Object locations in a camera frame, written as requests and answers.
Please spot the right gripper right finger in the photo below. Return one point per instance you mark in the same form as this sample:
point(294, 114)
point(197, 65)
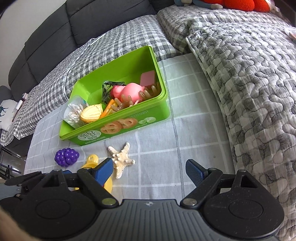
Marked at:
point(206, 182)

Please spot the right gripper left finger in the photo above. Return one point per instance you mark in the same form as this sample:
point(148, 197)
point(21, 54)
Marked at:
point(91, 183)

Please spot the white starfish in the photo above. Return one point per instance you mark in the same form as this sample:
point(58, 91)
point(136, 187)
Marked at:
point(120, 159)

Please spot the yellow toy colander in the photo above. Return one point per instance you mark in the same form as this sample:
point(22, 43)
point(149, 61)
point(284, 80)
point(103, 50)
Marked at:
point(101, 171)

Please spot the purple toy grapes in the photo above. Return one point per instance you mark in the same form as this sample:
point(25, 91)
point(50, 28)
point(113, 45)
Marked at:
point(66, 157)

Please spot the light grey grid cloth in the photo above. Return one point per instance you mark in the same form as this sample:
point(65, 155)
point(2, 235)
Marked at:
point(195, 130)

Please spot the yellow toy shell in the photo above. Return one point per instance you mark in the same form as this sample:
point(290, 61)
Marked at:
point(91, 113)

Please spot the orange toy lid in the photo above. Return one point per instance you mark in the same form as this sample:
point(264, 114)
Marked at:
point(108, 110)

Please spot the clear cotton swab jar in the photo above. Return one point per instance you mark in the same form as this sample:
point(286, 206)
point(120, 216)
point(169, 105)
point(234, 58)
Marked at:
point(73, 110)

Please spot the green wrapped toy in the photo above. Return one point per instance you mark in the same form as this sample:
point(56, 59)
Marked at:
point(106, 90)

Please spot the grey checked sofa blanket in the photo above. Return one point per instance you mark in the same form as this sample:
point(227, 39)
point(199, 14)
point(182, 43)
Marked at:
point(55, 89)

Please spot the pink toy pig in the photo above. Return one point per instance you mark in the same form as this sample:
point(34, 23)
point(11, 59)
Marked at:
point(131, 89)

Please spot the pink toy block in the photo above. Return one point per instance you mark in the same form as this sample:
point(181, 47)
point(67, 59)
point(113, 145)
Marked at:
point(147, 78)

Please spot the grey quilted blanket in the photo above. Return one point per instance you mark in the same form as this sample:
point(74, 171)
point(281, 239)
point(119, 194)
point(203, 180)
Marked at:
point(249, 61)

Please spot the dark grey sofa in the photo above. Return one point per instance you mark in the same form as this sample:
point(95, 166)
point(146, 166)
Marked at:
point(66, 29)

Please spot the blue plush toy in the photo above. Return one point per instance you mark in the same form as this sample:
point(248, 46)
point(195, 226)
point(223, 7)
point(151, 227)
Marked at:
point(218, 4)

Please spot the red flower cushion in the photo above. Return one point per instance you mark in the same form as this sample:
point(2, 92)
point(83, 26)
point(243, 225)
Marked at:
point(243, 5)

